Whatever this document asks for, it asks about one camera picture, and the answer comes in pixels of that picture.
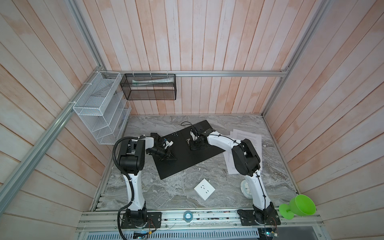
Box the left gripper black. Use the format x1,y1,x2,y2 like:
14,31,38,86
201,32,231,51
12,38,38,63
146,146,177,162

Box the blue folder black inside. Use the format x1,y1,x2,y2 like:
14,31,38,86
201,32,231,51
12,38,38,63
153,120,224,180

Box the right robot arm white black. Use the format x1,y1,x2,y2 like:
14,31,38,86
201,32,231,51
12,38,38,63
189,127,277,225

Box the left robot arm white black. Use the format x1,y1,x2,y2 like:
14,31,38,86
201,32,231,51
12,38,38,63
113,133,176,229

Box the middle printed paper sheet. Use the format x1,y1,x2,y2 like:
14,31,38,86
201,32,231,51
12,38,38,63
224,151,239,175

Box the printed paper sheet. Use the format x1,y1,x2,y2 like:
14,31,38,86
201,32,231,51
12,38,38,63
224,151,239,175
232,129,263,160

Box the top printed paper sheet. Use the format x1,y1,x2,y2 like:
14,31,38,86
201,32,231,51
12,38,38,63
232,129,263,160

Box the blue tape roll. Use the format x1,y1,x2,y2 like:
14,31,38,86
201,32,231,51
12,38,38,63
183,211,194,223

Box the white oval alarm clock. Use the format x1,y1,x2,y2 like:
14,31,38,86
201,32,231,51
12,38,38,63
241,180,253,200

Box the green plastic funnel cup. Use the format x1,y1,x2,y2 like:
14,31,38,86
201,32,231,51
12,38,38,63
279,195,317,220

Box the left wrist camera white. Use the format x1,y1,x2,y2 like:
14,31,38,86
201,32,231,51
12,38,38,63
164,140,174,149

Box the white wall socket plate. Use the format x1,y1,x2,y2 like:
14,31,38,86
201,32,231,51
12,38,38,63
194,179,216,201

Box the black corrugated cable hose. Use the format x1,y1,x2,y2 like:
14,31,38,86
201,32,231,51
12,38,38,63
112,136,139,240

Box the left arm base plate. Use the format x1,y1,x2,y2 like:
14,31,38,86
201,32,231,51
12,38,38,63
120,211,162,229

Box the black wire mesh basket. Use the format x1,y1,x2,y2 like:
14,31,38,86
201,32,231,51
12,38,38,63
120,73,177,101

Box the white wire mesh shelf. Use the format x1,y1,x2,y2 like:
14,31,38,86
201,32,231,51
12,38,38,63
73,72,132,145

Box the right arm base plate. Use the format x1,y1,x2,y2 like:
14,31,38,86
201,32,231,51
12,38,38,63
237,209,281,226

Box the horizontal aluminium frame bar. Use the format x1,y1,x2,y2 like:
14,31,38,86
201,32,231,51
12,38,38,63
114,70,288,77

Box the aluminium mounting rail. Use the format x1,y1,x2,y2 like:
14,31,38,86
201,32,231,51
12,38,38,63
75,208,325,233

